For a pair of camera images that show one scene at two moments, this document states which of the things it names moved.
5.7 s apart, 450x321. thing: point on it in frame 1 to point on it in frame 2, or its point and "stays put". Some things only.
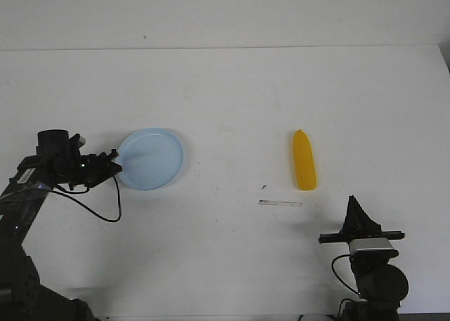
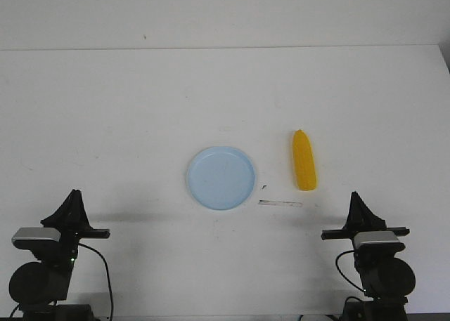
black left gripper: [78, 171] to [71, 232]
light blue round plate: [150, 159] to [221, 178]
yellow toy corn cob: [304, 161] stays put
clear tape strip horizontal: [280, 203] stays put
